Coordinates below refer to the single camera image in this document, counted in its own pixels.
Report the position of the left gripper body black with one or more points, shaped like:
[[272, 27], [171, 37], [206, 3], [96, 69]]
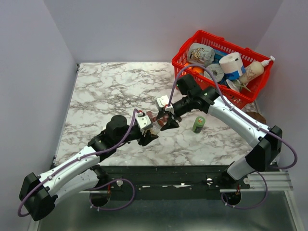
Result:
[[133, 134]]

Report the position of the green pill bottle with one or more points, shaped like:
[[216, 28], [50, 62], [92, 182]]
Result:
[[198, 124]]

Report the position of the orange fruit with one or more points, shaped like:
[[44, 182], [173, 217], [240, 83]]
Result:
[[198, 70]]

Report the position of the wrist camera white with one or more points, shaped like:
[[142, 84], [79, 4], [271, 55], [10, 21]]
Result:
[[163, 105], [144, 122]]

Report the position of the cream pump lotion bottle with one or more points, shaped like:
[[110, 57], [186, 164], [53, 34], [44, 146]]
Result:
[[254, 70]]

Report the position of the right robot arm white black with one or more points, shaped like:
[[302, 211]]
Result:
[[265, 141]]

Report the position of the clear pill bottle yellow capsules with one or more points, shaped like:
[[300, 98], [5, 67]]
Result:
[[155, 129]]

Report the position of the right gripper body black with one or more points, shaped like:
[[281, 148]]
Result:
[[181, 107]]

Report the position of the aluminium frame rail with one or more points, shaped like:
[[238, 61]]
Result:
[[275, 180]]

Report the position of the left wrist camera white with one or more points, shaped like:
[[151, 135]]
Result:
[[144, 122]]

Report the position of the cream jar brown lid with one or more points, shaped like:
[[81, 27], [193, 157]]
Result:
[[257, 116]]

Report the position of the white toilet paper roll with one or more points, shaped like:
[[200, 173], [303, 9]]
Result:
[[232, 65]]

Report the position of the grey snack bag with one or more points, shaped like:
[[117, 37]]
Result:
[[200, 54]]

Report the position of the grey wrapped paper roll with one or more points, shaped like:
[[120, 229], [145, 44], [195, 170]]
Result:
[[216, 71]]

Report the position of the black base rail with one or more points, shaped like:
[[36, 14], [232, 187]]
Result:
[[162, 183]]

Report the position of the red plastic shopping basket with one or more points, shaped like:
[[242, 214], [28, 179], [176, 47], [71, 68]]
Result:
[[238, 93]]

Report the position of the red weekly pill organizer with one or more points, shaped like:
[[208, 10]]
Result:
[[161, 122]]

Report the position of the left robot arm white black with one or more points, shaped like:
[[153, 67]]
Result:
[[40, 193]]

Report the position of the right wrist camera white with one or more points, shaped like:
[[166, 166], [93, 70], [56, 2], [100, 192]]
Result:
[[163, 105]]

